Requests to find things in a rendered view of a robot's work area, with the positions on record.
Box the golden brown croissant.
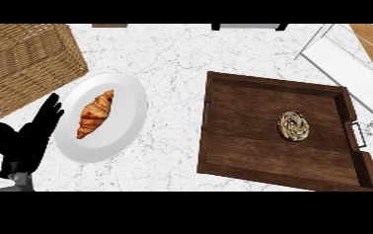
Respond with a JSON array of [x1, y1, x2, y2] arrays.
[[75, 89, 116, 140]]

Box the white tiered wire shelf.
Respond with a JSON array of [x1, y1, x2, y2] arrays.
[[293, 24, 373, 115]]

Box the beige swirled round pastry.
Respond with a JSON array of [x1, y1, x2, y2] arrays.
[[277, 111, 311, 142]]

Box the brown flat block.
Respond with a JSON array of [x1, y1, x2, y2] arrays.
[[89, 24, 129, 29]]

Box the grey appliance with black legs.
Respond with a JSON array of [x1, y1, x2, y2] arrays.
[[209, 24, 290, 32]]

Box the pale wooden board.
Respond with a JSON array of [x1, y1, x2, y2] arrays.
[[347, 24, 373, 63]]

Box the white oval plate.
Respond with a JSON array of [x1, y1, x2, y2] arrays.
[[54, 72, 150, 164]]

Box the wicker basket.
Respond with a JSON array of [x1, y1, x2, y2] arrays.
[[0, 24, 89, 119]]

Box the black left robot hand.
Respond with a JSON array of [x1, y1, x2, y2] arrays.
[[0, 92, 64, 180]]

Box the dark wooden tray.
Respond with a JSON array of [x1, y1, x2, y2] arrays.
[[194, 70, 373, 193]]

